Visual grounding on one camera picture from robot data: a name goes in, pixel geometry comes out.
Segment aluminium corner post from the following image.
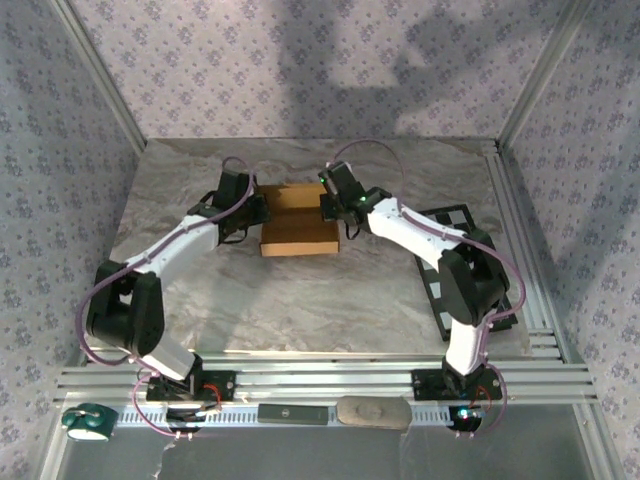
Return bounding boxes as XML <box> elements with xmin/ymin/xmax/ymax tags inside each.
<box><xmin>49</xmin><ymin>0</ymin><xmax>150</xmax><ymax>151</ymax></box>
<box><xmin>497</xmin><ymin>0</ymin><xmax>596</xmax><ymax>146</ymax></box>

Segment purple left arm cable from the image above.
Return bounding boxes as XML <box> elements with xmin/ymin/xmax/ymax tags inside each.
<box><xmin>77</xmin><ymin>157</ymin><xmax>259</xmax><ymax>442</ymax></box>

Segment dark rectangular bar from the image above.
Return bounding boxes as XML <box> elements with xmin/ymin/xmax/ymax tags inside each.
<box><xmin>257</xmin><ymin>403</ymin><xmax>331</xmax><ymax>427</ymax></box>

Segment black white checkerboard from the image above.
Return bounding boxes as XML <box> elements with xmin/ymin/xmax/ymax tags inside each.
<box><xmin>414</xmin><ymin>203</ymin><xmax>519</xmax><ymax>342</ymax></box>

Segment green tape roll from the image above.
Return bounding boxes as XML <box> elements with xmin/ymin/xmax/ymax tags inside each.
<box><xmin>60</xmin><ymin>402</ymin><xmax>119</xmax><ymax>444</ymax></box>

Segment black right controller board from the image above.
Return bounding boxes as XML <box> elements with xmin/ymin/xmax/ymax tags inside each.
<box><xmin>447</xmin><ymin>404</ymin><xmax>486</xmax><ymax>434</ymax></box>

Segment aluminium frame rails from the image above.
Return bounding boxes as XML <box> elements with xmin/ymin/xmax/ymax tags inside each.
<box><xmin>53</xmin><ymin>349</ymin><xmax>600</xmax><ymax>407</ymax></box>

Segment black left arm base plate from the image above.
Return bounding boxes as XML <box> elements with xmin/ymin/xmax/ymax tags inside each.
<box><xmin>145</xmin><ymin>370</ymin><xmax>237</xmax><ymax>403</ymax></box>

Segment brown cardboard paper box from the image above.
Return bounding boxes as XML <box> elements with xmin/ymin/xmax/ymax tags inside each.
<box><xmin>258</xmin><ymin>183</ymin><xmax>342</xmax><ymax>258</ymax></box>

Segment aluminium side rail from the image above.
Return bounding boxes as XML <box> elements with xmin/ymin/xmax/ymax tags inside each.
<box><xmin>482</xmin><ymin>139</ymin><xmax>574</xmax><ymax>364</ymax></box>

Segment grey oval metal plate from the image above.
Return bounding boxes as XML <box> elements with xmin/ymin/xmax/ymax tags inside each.
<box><xmin>335</xmin><ymin>395</ymin><xmax>414</xmax><ymax>430</ymax></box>

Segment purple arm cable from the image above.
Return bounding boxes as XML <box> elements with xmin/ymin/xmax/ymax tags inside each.
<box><xmin>324</xmin><ymin>139</ymin><xmax>526</xmax><ymax>441</ymax></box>
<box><xmin>77</xmin><ymin>157</ymin><xmax>259</xmax><ymax>442</ymax></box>

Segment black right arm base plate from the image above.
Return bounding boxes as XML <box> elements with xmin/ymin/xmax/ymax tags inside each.
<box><xmin>410</xmin><ymin>368</ymin><xmax>504</xmax><ymax>402</ymax></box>

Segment slotted grey cable duct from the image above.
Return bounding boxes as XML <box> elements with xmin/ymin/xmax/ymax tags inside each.
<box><xmin>113</xmin><ymin>405</ymin><xmax>454</xmax><ymax>429</ymax></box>

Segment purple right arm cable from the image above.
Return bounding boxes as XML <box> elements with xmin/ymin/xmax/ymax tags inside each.
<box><xmin>324</xmin><ymin>139</ymin><xmax>526</xmax><ymax>441</ymax></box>

